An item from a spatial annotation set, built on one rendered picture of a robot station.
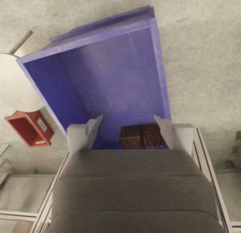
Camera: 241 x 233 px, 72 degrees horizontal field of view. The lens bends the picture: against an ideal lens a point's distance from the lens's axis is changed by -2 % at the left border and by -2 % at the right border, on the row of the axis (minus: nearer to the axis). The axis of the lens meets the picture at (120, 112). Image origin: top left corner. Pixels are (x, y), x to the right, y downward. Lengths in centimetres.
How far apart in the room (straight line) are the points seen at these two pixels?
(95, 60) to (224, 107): 79
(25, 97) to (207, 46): 90
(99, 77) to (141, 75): 17
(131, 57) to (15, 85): 54
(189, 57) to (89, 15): 52
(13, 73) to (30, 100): 14
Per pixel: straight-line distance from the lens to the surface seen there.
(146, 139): 79
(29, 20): 103
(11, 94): 95
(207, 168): 101
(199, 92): 104
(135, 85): 72
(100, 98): 78
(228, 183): 137
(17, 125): 139
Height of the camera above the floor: 85
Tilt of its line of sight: 51 degrees down
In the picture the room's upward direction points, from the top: 168 degrees counter-clockwise
